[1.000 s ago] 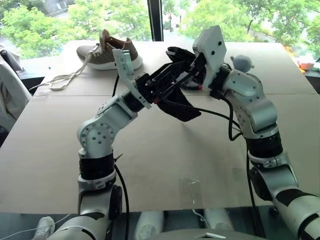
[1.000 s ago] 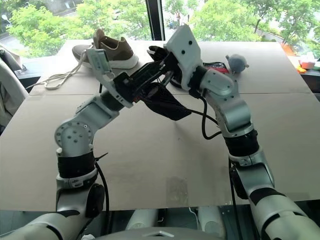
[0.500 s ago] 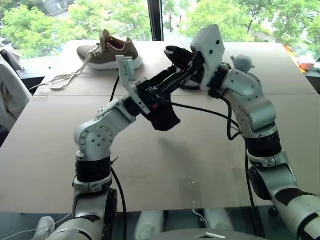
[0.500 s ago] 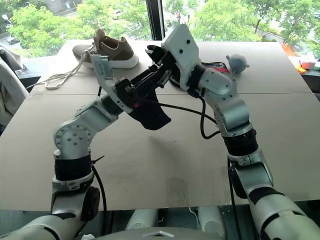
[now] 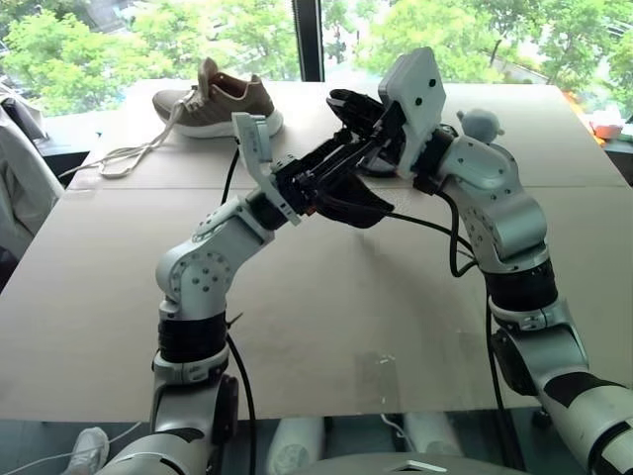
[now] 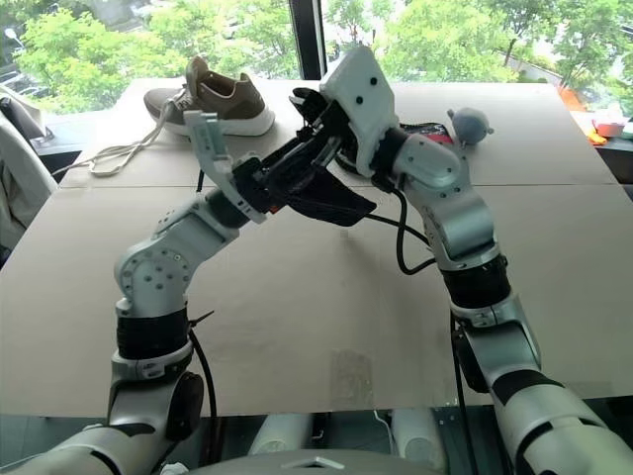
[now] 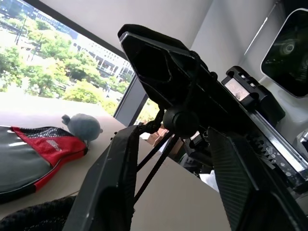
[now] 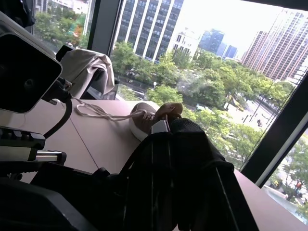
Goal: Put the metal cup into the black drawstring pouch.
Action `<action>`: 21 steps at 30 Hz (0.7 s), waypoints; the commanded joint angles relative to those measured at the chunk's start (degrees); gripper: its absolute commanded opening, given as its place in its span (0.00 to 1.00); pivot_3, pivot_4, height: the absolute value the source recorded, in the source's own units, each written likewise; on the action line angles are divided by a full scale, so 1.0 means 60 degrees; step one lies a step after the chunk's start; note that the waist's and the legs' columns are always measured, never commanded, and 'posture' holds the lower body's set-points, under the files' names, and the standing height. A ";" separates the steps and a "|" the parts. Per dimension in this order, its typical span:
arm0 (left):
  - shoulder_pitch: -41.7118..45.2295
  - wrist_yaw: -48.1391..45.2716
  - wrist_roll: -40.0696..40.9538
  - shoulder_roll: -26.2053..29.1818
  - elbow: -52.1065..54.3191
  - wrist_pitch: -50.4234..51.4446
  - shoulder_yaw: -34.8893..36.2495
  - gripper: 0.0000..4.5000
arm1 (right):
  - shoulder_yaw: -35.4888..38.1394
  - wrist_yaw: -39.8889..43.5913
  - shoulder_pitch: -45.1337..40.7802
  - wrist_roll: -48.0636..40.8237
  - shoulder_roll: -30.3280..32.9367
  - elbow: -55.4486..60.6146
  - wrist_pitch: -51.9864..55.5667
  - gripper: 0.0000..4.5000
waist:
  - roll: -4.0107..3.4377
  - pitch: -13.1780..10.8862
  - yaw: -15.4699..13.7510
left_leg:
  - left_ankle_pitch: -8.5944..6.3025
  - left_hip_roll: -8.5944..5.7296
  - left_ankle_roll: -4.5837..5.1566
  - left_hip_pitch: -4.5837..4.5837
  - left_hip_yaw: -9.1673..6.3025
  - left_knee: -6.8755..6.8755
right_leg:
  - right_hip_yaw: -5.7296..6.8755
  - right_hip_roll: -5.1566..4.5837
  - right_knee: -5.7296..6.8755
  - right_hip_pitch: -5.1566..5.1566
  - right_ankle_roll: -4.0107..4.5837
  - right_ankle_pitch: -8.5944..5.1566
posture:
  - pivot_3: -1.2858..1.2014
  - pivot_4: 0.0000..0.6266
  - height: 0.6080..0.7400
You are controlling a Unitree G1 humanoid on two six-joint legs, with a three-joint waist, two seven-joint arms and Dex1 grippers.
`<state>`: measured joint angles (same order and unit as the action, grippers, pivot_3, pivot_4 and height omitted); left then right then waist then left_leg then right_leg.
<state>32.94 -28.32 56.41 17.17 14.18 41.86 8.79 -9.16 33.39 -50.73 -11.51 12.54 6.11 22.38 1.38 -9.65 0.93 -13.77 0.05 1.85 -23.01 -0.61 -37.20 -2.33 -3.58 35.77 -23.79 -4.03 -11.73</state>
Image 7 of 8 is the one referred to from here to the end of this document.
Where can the grey plush toy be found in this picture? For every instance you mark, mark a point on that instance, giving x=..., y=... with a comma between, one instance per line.
x=84, y=127

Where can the white paper sheet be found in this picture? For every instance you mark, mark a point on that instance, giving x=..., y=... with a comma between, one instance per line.
x=209, y=181

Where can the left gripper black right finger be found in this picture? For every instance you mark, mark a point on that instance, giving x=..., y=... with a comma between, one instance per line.
x=243, y=190

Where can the red and grey bag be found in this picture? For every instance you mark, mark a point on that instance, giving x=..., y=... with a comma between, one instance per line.
x=29, y=158

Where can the dark window frame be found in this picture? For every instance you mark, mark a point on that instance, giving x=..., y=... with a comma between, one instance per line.
x=131, y=98

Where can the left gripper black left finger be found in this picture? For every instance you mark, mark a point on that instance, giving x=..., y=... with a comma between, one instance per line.
x=103, y=183

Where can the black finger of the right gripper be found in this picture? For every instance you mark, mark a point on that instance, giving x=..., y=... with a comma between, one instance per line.
x=183, y=79

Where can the brown cardboard box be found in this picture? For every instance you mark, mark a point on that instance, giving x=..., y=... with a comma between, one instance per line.
x=154, y=138

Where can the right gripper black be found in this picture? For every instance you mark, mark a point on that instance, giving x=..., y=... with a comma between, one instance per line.
x=267, y=108

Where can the white robot body, dark visor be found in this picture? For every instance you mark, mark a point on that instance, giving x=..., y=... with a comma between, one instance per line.
x=288, y=57

